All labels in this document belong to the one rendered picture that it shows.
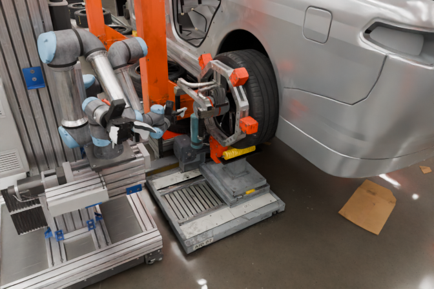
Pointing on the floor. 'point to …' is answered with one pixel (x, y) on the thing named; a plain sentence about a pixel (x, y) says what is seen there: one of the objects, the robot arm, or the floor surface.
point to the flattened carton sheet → (369, 206)
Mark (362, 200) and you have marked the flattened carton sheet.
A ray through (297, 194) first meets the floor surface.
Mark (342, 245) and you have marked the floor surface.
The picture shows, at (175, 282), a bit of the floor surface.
